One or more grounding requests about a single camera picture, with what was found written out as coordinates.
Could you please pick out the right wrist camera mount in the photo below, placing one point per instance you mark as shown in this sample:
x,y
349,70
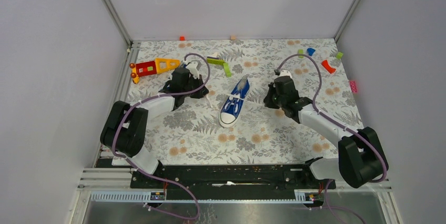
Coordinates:
x,y
282,73

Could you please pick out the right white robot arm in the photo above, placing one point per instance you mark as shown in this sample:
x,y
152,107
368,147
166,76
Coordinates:
x,y
360,157

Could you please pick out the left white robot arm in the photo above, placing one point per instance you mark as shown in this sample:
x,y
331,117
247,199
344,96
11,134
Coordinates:
x,y
124,131

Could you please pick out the blue wedge block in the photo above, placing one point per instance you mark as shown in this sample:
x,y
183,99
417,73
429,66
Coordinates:
x,y
310,51

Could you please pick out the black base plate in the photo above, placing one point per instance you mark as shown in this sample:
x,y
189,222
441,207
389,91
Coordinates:
x,y
232,180

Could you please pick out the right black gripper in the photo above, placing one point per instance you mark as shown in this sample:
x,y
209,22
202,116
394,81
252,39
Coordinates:
x,y
267,100

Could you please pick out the red yellow toy frame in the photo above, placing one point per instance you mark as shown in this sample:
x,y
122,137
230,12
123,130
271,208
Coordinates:
x,y
153,67

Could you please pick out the pink lego brick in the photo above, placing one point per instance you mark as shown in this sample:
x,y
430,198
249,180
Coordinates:
x,y
353,86

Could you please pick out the blue sneaker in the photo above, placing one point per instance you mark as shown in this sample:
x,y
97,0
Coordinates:
x,y
239,102

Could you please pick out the green block short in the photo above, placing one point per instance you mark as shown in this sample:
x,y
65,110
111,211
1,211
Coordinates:
x,y
227,70

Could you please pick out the green block long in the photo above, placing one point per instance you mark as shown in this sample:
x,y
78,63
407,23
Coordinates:
x,y
215,61

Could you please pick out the grey slotted cable duct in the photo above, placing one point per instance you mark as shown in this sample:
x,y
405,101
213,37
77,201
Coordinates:
x,y
156,196

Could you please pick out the red arch block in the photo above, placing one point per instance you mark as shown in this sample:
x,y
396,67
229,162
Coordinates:
x,y
328,67

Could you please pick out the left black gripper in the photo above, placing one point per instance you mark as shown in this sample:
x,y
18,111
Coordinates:
x,y
202,92

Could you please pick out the floral table mat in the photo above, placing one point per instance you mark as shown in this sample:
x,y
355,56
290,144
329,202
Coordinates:
x,y
186,137

